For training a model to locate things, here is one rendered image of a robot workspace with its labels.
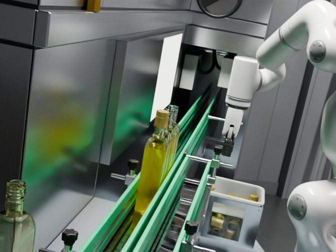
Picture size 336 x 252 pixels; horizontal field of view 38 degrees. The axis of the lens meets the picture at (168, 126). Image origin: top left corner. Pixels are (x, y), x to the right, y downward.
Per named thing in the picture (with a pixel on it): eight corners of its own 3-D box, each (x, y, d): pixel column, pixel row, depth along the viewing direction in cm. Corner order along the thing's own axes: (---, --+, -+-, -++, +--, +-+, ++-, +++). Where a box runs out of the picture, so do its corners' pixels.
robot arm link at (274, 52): (320, 27, 148) (261, 75, 173) (277, 20, 141) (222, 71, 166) (327, 53, 145) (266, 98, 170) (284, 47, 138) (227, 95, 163)
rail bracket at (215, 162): (180, 173, 166) (187, 138, 163) (229, 185, 164) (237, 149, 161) (178, 176, 163) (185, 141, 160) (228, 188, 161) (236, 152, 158)
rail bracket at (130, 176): (109, 198, 140) (116, 154, 136) (132, 204, 139) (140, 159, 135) (105, 203, 136) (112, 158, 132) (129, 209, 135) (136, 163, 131)
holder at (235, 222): (183, 211, 189) (190, 173, 185) (254, 228, 185) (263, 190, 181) (175, 229, 173) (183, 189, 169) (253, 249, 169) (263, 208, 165)
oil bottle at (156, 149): (138, 202, 139) (150, 130, 134) (157, 207, 138) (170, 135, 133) (133, 210, 134) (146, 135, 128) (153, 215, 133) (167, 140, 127)
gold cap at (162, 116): (156, 124, 132) (159, 108, 131) (168, 127, 131) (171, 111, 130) (151, 126, 129) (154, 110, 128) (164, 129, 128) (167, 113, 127)
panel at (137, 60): (164, 104, 222) (177, 28, 213) (170, 105, 221) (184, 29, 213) (99, 163, 136) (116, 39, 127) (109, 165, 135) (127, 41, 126)
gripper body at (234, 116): (228, 98, 171) (221, 128, 174) (225, 103, 161) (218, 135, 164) (249, 102, 169) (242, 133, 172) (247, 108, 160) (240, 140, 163)
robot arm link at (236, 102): (228, 92, 170) (226, 100, 171) (225, 96, 161) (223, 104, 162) (252, 97, 168) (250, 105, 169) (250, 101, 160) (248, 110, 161)
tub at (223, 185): (200, 194, 186) (205, 173, 184) (259, 208, 183) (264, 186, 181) (194, 212, 170) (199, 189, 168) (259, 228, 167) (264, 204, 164)
